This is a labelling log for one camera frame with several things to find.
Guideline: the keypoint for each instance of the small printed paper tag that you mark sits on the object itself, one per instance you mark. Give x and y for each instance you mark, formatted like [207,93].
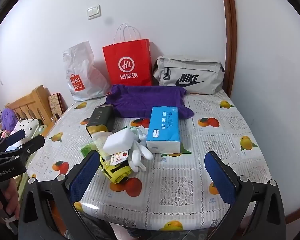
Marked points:
[118,158]

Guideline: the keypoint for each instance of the white light switch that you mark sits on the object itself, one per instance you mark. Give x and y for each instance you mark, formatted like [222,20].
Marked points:
[93,12]

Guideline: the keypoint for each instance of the wooden headboard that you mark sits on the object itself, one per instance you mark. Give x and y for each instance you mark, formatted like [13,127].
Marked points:
[32,102]

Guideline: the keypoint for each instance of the yellow black Adidas shoe bag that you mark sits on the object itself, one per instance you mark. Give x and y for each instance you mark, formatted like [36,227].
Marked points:
[117,173]

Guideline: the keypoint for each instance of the purple towel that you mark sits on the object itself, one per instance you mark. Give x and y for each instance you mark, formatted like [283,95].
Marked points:
[140,100]

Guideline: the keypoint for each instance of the grey waist bag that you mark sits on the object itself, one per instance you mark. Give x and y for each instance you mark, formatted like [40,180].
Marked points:
[190,68]

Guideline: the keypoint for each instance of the blue tissue pack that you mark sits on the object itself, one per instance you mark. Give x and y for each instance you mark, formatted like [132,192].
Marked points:
[162,127]

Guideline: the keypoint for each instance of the white dotted pillow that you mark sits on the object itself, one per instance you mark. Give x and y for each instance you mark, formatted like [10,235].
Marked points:
[27,125]

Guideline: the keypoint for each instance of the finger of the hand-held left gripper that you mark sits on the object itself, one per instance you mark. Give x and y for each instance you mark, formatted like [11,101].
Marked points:
[31,148]
[15,136]

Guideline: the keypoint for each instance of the purple plush toy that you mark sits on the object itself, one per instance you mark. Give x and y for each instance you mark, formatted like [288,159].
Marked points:
[7,118]

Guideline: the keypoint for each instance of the brown wooden door frame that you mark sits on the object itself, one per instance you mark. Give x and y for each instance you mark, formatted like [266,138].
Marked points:
[228,30]

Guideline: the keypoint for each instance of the white mesh bag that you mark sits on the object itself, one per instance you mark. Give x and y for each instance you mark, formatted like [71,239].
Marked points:
[100,138]

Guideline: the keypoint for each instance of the green tissue packet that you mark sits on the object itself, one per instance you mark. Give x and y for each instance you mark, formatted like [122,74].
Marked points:
[88,150]

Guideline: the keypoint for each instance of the brown patterned box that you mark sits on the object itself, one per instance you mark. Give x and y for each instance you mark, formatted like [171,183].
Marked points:
[56,103]

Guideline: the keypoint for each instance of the white plastic shopping bag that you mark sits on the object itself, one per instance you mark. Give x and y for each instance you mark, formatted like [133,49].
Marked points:
[82,67]

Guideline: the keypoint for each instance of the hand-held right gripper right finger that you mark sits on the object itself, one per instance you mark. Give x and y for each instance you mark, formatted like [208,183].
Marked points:
[220,180]

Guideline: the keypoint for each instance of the white glove with mint cuff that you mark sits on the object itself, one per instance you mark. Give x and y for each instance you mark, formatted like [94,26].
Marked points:
[140,152]

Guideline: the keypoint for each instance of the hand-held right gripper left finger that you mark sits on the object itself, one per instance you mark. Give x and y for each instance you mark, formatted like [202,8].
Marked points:
[83,177]

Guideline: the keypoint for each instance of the white sponge block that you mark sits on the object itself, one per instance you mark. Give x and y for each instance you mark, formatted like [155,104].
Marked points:
[118,141]

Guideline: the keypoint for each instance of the red paper bag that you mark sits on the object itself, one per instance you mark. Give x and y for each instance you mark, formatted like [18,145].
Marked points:
[130,52]

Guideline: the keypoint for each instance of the person's left hand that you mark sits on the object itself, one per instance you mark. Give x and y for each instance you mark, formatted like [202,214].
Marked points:
[11,200]

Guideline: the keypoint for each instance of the dark green tin box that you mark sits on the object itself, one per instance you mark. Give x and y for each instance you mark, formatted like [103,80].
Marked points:
[100,120]

